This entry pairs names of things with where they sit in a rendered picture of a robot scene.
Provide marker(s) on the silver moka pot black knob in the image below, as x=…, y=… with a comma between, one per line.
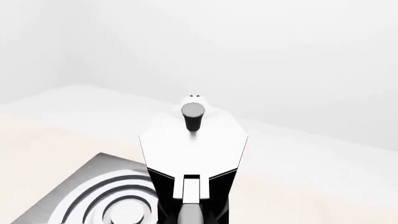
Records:
x=192, y=149

